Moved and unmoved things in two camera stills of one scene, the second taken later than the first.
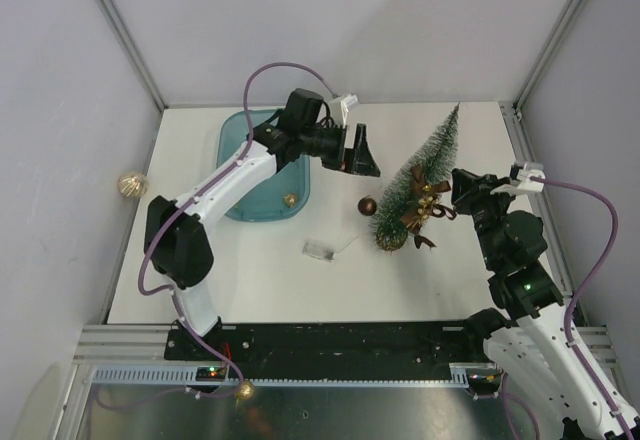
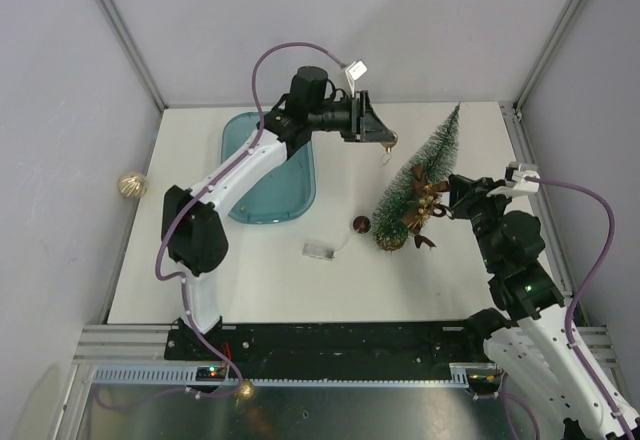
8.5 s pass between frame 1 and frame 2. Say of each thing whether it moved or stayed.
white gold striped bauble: stayed
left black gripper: moved
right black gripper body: stayed
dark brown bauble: moved
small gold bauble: stayed
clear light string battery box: stayed
